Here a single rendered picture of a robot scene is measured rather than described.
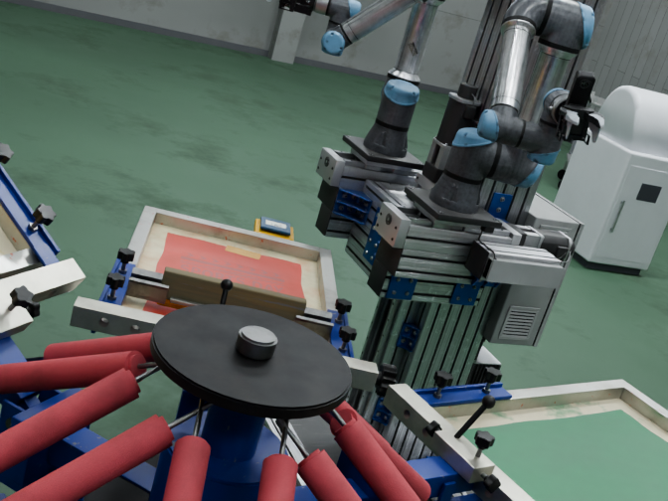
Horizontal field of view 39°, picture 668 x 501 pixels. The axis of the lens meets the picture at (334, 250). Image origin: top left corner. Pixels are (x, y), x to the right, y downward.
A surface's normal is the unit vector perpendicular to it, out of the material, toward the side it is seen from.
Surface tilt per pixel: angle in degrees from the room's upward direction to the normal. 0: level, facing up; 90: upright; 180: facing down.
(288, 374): 0
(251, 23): 90
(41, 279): 32
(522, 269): 90
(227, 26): 90
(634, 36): 90
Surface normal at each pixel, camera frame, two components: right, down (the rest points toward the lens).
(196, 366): 0.27, -0.90
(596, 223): -0.91, -0.12
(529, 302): 0.36, 0.42
